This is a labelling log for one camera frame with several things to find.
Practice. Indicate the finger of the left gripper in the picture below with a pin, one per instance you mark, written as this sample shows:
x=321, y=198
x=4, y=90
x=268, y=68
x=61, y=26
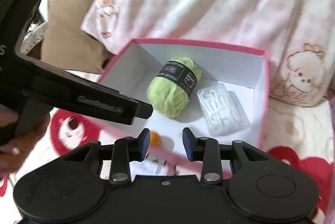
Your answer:
x=105, y=89
x=144, y=110

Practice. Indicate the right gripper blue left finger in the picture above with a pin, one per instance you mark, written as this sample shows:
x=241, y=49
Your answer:
x=143, y=143

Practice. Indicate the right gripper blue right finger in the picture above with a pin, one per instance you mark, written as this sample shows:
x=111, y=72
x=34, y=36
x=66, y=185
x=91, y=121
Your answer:
x=188, y=139

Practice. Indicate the small orange ball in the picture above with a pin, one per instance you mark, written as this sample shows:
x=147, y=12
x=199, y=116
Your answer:
x=155, y=139

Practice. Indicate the green yarn ball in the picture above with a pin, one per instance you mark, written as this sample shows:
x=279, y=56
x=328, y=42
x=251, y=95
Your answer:
x=169, y=92

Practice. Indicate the person's left hand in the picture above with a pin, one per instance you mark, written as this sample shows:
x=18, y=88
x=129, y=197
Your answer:
x=14, y=153

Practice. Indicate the white and blue carton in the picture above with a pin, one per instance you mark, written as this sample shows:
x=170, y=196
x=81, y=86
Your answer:
x=152, y=166

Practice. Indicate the clear plastic floss box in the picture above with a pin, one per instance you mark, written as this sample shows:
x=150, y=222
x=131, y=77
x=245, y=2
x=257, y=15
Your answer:
x=222, y=111

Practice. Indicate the brown pillow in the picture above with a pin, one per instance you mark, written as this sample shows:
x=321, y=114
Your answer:
x=65, y=45

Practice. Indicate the white perforated basket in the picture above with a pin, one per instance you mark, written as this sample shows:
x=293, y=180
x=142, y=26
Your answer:
x=33, y=37

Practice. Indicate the pink cardboard box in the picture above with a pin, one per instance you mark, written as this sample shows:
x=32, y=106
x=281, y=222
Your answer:
x=242, y=70

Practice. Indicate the white red bear bedsheet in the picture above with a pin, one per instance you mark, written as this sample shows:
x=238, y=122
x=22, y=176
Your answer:
x=300, y=136

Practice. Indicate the pink cartoon pillow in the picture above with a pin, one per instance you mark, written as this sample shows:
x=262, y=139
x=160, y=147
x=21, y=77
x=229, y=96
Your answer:
x=298, y=35

